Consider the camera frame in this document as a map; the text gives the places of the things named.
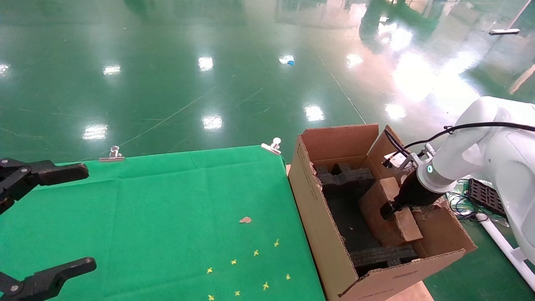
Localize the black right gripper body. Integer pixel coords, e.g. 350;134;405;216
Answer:
395;171;443;208

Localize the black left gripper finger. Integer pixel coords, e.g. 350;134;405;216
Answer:
0;257;97;301
0;158;89;214

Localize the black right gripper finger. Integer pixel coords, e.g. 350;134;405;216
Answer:
380;200;403;220

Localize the small brown cardboard box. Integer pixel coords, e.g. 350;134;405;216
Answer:
358;177;423;247

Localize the large open cardboard carton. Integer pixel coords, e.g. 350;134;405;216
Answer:
288;124;477;301

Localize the black foam base pad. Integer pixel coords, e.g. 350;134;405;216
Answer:
324;194;381;252

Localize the silver metal binder clip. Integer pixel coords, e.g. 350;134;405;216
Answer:
99;146;125;162
261;137;282;156

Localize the black plastic grid tray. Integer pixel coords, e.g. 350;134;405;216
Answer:
467;179;508;217

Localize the green table cloth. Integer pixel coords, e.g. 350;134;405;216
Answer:
0;145;326;301

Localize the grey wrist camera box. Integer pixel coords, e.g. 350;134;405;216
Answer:
384;151;414;170

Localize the black wire bundle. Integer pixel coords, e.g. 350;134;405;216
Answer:
446;190;485;222

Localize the thick black braided cable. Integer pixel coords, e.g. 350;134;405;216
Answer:
384;129;412;161

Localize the thin dark smooth cable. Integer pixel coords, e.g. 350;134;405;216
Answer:
408;122;535;148

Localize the white tube frame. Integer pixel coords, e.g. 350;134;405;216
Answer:
476;213;535;291

